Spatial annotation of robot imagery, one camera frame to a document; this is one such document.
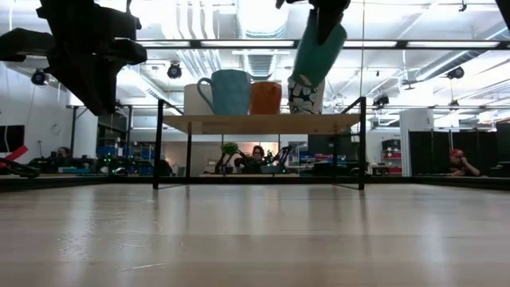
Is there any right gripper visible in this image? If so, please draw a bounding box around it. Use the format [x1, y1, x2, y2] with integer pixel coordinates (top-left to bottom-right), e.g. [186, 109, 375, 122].
[274, 0, 352, 46]

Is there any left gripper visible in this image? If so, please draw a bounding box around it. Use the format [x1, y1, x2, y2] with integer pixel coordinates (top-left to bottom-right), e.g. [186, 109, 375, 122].
[0, 6, 148, 116]

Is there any green handleless cup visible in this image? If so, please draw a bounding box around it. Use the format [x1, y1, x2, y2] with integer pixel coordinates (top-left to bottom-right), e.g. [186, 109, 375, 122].
[291, 8, 348, 89]

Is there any navy white floral mug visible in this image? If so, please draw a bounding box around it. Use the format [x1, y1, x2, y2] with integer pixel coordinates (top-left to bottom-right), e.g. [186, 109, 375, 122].
[287, 75, 326, 116]

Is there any clear glass mug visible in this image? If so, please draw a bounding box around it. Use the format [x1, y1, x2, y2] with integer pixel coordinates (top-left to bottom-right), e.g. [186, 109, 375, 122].
[324, 92, 346, 116]

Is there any orange ceramic mug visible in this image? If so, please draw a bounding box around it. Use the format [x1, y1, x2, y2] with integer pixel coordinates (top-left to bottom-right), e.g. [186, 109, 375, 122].
[249, 81, 283, 116]

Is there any white ceramic mug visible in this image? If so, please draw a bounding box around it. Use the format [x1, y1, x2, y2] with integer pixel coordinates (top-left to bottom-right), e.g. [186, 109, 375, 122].
[183, 83, 216, 116]

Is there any light blue ceramic mug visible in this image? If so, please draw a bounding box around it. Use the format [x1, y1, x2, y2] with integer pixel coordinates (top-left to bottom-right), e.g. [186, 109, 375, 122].
[196, 69, 253, 116]

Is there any shelf with red bins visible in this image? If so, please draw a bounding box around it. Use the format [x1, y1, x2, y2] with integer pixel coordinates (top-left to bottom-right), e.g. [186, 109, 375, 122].
[381, 138, 402, 175]

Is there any thin vertical pole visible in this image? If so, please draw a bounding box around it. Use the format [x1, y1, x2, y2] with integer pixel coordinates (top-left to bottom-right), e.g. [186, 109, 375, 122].
[360, 0, 366, 99]

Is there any red bar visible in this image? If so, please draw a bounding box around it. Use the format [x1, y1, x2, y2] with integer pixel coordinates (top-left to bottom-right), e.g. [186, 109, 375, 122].
[0, 145, 29, 163]

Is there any green potted plant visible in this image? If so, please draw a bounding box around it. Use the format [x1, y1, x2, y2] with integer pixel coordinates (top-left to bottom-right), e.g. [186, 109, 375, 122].
[220, 141, 240, 175]

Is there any black room divider panel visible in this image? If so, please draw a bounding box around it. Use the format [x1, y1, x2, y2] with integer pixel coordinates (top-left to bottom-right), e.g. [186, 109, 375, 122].
[408, 121, 510, 177]

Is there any person with red cap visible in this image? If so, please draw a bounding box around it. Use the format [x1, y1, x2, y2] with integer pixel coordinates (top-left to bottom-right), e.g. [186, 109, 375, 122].
[448, 148, 482, 178]

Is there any silver ventilation duct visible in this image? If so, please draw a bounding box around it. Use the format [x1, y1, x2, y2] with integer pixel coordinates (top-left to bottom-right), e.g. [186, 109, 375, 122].
[235, 0, 291, 81]

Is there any black frame bar with lights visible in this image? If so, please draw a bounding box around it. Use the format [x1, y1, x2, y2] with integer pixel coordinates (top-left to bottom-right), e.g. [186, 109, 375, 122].
[135, 38, 510, 50]

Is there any dark wall monitor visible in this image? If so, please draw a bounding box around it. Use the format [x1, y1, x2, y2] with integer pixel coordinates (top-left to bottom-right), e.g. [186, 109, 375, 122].
[0, 125, 26, 153]

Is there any wooden shelf black metal frame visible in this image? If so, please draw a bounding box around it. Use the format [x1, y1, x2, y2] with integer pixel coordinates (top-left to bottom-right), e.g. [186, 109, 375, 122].
[152, 96, 367, 191]

